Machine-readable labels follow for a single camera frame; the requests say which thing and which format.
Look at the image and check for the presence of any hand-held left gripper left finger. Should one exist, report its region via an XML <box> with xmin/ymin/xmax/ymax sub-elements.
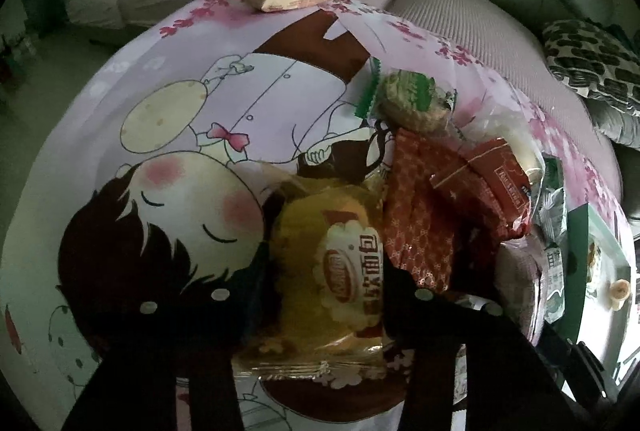
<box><xmin>62</xmin><ymin>251</ymin><xmax>281</xmax><ymax>431</ymax></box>

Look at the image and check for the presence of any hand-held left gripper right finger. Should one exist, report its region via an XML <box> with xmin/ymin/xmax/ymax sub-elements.
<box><xmin>380</xmin><ymin>261</ymin><xmax>581</xmax><ymax>431</ymax></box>

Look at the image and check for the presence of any shiny red long packet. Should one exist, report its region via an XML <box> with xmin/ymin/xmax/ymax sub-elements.
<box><xmin>382</xmin><ymin>128</ymin><xmax>496</xmax><ymax>287</ymax></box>

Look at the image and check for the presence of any green cardboard box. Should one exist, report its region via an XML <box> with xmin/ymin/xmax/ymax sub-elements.
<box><xmin>565</xmin><ymin>204</ymin><xmax>638</xmax><ymax>387</ymax></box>

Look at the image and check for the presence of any red flower print packet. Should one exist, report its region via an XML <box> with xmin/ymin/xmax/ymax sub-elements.
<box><xmin>430</xmin><ymin>137</ymin><xmax>533</xmax><ymax>239</ymax></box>

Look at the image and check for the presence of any green and white packet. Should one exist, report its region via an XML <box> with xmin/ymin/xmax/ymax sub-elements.
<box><xmin>532</xmin><ymin>156</ymin><xmax>570</xmax><ymax>252</ymax></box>
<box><xmin>539</xmin><ymin>246</ymin><xmax>570</xmax><ymax>324</ymax></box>

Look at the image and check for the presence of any small cream snack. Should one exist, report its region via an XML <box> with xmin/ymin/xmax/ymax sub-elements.
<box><xmin>609</xmin><ymin>279</ymin><xmax>630</xmax><ymax>310</ymax></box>

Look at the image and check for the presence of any pale pink packet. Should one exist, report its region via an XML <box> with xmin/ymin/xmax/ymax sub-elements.
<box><xmin>497</xmin><ymin>238</ymin><xmax>547</xmax><ymax>349</ymax></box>

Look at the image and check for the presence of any printed blanket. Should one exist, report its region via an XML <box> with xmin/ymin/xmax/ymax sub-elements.
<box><xmin>0</xmin><ymin>0</ymin><xmax>636</xmax><ymax>431</ymax></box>

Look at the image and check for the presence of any clear packet with white snack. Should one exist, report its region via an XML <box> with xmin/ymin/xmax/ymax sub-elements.
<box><xmin>470</xmin><ymin>111</ymin><xmax>546</xmax><ymax>182</ymax></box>

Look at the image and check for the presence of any green round cookie packet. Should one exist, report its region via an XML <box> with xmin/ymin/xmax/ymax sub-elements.
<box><xmin>352</xmin><ymin>58</ymin><xmax>458</xmax><ymax>132</ymax></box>

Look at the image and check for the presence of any grey quilted pillow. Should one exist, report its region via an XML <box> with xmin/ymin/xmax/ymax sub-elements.
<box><xmin>585</xmin><ymin>98</ymin><xmax>640</xmax><ymax>147</ymax></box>

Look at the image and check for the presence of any black and white patterned pillow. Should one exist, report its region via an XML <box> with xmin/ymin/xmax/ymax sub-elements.
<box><xmin>542</xmin><ymin>18</ymin><xmax>640</xmax><ymax>112</ymax></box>

